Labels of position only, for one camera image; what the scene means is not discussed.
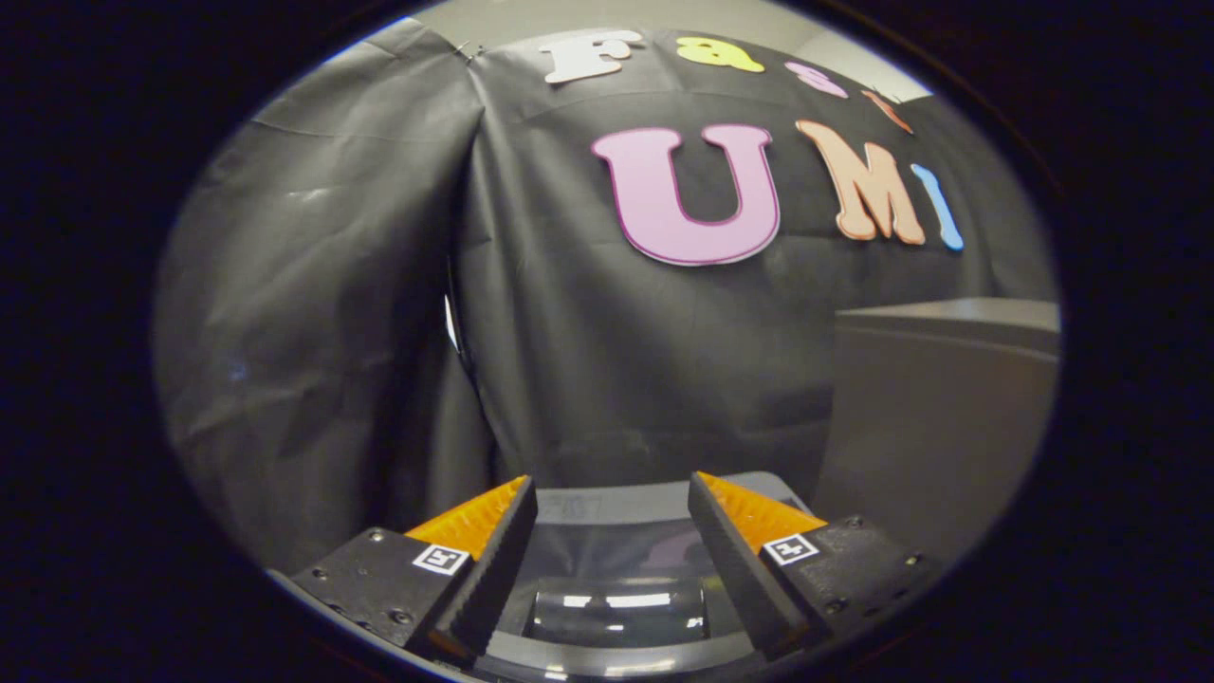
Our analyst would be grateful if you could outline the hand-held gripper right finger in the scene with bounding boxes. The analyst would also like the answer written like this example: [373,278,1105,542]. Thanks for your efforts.
[687,471,949,662]

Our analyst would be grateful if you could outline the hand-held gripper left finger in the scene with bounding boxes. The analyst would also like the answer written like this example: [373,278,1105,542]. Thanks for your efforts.
[268,475,540,670]

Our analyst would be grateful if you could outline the grey top-load washing machine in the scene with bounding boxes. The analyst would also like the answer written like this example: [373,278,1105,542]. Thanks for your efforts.
[469,471,817,683]

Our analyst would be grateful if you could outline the dark washing machine lid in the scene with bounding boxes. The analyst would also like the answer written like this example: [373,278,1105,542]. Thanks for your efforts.
[488,493,760,670]

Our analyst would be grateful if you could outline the beige cabinet with dark top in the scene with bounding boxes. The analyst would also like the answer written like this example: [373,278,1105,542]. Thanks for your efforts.
[811,297,1061,563]

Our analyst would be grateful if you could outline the black backdrop cloth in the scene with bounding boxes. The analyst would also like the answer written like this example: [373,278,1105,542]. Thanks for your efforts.
[152,17,1058,575]

